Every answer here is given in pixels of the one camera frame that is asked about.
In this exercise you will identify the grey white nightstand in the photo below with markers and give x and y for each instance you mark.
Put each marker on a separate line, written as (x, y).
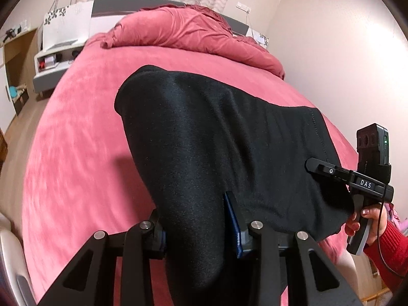
(43, 81)

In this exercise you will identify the wooden shelf unit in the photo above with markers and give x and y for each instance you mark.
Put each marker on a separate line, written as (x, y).
(19, 57)

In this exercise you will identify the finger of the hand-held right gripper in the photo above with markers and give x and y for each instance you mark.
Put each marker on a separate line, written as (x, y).
(325, 169)

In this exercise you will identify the white wall socket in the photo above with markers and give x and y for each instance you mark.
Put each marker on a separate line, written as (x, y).
(243, 6)

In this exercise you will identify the flower-printed white box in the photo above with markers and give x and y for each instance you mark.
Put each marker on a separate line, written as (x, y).
(70, 22)
(262, 40)

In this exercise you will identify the pink patterned cloth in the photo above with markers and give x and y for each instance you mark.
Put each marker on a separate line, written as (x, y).
(398, 218)

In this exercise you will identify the bed with pink sheet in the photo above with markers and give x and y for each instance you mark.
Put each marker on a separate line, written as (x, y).
(79, 134)

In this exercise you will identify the person's right forearm red sleeve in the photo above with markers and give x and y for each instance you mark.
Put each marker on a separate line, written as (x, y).
(392, 255)

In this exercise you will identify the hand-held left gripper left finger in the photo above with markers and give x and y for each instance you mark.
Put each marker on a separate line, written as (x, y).
(157, 244)

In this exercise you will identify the white grey curved chair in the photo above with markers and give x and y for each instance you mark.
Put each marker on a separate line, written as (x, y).
(14, 261)

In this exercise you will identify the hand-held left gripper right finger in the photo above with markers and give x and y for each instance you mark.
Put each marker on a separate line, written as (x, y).
(235, 229)

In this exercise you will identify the black pants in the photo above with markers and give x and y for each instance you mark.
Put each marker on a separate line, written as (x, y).
(207, 134)

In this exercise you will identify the grey bed headboard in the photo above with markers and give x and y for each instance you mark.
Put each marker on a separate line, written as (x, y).
(111, 4)

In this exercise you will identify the person's right hand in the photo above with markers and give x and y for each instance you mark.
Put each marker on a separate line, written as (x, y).
(377, 218)

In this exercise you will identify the pink duvet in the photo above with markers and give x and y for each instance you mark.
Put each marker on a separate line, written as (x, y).
(178, 28)

